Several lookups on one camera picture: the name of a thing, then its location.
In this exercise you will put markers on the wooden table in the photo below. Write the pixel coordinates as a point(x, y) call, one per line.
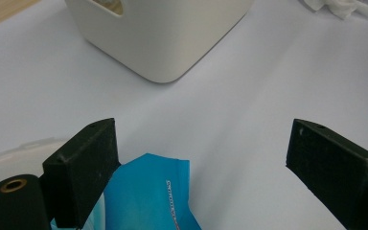
point(0, 12)

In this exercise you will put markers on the blue wet wipe pack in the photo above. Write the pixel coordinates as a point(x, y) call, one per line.
point(147, 198)

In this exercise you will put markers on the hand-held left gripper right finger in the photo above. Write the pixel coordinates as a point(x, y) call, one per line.
point(341, 172)

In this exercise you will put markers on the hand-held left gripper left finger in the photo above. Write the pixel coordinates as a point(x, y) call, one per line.
point(83, 166)

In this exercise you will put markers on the white storage box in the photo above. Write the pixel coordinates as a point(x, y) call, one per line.
point(163, 38)

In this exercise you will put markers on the white wet wipe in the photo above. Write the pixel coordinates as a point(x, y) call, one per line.
point(341, 8)

